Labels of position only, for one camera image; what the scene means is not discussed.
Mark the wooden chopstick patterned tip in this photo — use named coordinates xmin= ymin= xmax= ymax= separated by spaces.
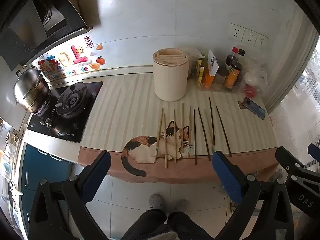
xmin=187 ymin=106 xmax=192 ymax=158
xmin=204 ymin=108 xmax=215 ymax=153

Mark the person's right leg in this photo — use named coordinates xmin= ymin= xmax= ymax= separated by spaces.
xmin=166 ymin=211 xmax=213 ymax=240

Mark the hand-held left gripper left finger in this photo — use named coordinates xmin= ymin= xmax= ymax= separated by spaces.
xmin=29 ymin=151 xmax=112 ymax=240

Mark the steel cooking pot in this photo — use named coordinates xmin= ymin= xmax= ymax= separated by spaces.
xmin=13 ymin=66 xmax=52 ymax=114

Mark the grey fluffy slipper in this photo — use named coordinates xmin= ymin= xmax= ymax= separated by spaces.
xmin=149 ymin=193 xmax=164 ymax=209

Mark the clear plastic organizer tray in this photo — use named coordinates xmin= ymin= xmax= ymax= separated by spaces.
xmin=195 ymin=79 xmax=242 ymax=92

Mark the black gas stove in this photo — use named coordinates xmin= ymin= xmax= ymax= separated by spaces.
xmin=27 ymin=81 xmax=104 ymax=144

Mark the cream cylindrical utensil holder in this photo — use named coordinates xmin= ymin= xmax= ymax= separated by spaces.
xmin=152 ymin=48 xmax=190 ymax=102

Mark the black range hood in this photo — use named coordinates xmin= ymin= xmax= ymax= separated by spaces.
xmin=0 ymin=0 xmax=93 ymax=72

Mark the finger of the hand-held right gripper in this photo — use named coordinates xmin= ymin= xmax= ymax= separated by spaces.
xmin=275 ymin=146 xmax=320 ymax=180
xmin=307 ymin=143 xmax=320 ymax=162

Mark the striped cat mat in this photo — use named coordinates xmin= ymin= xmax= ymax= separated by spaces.
xmin=77 ymin=74 xmax=279 ymax=183

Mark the light wooden chopstick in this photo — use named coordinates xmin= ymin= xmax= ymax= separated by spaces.
xmin=164 ymin=113 xmax=168 ymax=170
xmin=173 ymin=109 xmax=177 ymax=163
xmin=180 ymin=103 xmax=185 ymax=153
xmin=155 ymin=108 xmax=164 ymax=160

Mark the yellow box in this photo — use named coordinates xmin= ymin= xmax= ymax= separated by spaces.
xmin=196 ymin=58 xmax=206 ymax=83

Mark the orange label sauce bottle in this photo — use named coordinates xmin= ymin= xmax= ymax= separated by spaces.
xmin=224 ymin=60 xmax=243 ymax=88

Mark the white plastic bag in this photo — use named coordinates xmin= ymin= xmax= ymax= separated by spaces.
xmin=241 ymin=57 xmax=270 ymax=98

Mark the white paper packet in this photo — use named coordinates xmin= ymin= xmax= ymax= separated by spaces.
xmin=207 ymin=50 xmax=220 ymax=77

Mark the colourful letter wall sticker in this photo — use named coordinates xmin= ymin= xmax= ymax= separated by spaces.
xmin=37 ymin=44 xmax=92 ymax=77

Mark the blue kitchen cabinet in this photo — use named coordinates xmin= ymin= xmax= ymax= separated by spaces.
xmin=18 ymin=142 xmax=74 ymax=232

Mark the brown lid jar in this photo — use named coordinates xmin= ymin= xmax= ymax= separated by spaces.
xmin=216 ymin=67 xmax=229 ymax=85

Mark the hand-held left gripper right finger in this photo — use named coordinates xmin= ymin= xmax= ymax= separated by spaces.
xmin=212 ymin=151 xmax=294 ymax=240

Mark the white wall socket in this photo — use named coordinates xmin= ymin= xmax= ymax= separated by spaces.
xmin=255 ymin=33 xmax=269 ymax=47
xmin=241 ymin=28 xmax=258 ymax=46
xmin=229 ymin=23 xmax=246 ymax=42

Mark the frosted glass window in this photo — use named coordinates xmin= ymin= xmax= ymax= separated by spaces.
xmin=296 ymin=47 xmax=320 ymax=143

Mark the dark bottle red cap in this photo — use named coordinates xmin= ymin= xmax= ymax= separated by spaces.
xmin=225 ymin=47 xmax=238 ymax=69

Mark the blue smartphone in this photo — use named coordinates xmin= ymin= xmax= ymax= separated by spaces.
xmin=237 ymin=96 xmax=266 ymax=120

